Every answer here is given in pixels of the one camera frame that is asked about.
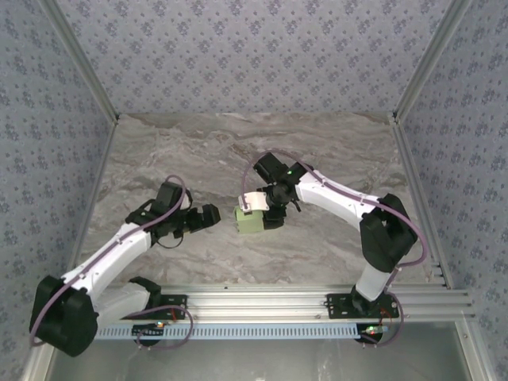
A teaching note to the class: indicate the green paper box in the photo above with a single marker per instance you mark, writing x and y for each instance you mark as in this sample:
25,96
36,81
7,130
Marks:
250,224

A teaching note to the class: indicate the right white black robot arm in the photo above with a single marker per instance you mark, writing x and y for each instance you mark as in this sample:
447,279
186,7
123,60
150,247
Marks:
337,194

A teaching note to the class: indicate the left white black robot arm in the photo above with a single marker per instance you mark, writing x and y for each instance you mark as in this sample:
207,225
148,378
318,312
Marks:
115,254

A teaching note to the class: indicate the left control board with LED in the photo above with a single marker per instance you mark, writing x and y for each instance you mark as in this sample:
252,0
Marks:
148,330

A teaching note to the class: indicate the control board with led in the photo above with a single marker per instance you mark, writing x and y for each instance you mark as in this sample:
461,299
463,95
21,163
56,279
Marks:
371,330
148,330

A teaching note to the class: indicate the grey metal panel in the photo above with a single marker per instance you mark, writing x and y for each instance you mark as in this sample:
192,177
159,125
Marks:
258,361

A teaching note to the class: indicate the right control board with LED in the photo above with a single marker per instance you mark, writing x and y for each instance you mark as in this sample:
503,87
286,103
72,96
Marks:
371,330

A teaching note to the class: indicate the aluminium left side rail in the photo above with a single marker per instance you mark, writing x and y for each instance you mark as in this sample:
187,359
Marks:
102,166

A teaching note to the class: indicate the aluminium cross rail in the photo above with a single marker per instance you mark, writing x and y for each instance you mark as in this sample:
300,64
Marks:
258,301

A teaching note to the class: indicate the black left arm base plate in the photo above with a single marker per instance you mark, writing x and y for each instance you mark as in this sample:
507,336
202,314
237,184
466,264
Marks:
174,307

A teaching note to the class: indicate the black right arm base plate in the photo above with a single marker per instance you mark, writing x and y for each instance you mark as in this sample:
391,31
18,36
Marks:
337,307

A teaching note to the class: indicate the aluminium right side rail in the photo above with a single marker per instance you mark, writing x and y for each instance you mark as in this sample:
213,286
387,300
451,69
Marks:
410,166

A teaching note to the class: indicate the aluminium left corner post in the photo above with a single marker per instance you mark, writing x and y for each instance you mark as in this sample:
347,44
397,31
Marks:
81,59

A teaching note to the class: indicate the aluminium corner post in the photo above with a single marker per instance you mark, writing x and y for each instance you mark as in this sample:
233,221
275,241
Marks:
81,59
428,59

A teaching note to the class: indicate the aluminium right corner post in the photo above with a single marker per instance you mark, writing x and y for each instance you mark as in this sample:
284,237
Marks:
428,59

